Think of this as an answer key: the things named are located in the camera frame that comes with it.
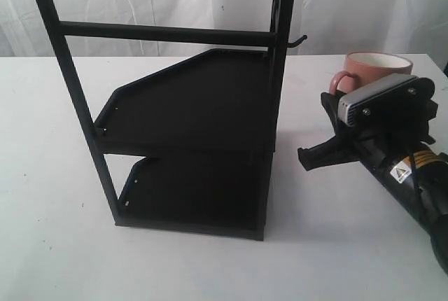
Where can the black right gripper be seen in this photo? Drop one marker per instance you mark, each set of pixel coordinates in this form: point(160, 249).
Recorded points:
point(407, 108)

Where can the pink ceramic mug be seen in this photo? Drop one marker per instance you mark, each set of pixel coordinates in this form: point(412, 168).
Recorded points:
point(362, 68)

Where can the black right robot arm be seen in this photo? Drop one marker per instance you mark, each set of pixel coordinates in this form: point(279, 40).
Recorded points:
point(389, 136)

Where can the white backdrop curtain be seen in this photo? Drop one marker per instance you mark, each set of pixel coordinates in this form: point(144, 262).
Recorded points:
point(331, 26)

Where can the black metal shelf rack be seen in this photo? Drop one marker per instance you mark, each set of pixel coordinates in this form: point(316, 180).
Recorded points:
point(188, 148)

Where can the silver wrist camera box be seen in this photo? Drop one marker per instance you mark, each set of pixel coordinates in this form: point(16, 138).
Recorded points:
point(363, 97)

